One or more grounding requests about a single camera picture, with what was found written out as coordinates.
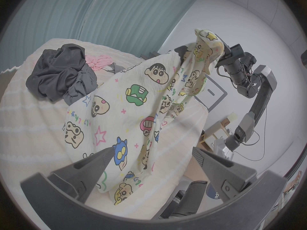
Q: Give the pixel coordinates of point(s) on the grey garment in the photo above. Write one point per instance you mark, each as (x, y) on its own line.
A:
(117, 68)

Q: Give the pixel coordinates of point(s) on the blue-green curtain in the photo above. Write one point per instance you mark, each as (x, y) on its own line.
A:
(96, 13)

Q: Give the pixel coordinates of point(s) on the pink garment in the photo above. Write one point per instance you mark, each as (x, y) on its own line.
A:
(98, 62)

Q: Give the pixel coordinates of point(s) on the small wooden table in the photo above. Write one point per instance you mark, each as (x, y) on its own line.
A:
(215, 133)

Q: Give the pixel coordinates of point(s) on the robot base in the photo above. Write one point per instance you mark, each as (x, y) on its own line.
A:
(212, 192)

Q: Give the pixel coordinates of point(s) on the black garment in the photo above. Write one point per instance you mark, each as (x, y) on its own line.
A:
(57, 73)

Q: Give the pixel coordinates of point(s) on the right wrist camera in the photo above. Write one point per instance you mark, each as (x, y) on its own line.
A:
(236, 49)

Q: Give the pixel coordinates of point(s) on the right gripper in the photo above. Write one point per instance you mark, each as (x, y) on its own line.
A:
(233, 69)

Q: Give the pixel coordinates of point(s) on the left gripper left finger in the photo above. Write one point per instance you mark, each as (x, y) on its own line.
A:
(79, 178)

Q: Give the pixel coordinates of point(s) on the bed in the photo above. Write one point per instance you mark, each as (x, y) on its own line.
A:
(36, 128)

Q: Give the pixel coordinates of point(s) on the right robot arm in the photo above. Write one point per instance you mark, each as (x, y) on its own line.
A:
(261, 92)

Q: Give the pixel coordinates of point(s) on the white printed pyjama top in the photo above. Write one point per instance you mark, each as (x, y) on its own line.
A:
(124, 104)

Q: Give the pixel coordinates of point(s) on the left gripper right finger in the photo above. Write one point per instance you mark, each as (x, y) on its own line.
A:
(230, 181)

